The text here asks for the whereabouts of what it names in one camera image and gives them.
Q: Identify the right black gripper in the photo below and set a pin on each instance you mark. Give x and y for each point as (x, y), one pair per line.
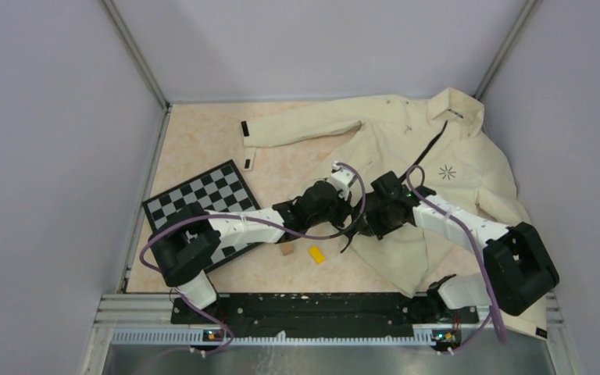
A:
(369, 225)

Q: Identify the yellow rectangular block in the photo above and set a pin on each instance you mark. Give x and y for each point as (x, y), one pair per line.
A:
(317, 255)

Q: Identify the small wooden letter cube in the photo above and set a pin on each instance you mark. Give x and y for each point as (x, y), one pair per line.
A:
(286, 249)

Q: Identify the cream zip-up jacket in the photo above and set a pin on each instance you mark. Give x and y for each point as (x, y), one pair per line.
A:
(441, 134)

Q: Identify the black white checkerboard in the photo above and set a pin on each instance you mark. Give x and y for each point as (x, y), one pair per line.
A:
(222, 189)

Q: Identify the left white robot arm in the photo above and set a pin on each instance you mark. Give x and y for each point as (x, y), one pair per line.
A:
(185, 246)

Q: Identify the grey slotted cable duct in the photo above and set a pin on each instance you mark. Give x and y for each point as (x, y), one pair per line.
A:
(198, 337)

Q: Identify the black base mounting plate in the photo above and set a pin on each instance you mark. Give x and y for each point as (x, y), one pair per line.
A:
(333, 315)

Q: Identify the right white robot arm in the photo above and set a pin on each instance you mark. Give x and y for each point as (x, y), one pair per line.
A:
(516, 268)

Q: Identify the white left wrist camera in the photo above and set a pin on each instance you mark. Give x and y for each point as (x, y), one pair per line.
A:
(341, 178)

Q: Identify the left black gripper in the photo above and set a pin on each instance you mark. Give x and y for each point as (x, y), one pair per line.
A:
(345, 209)

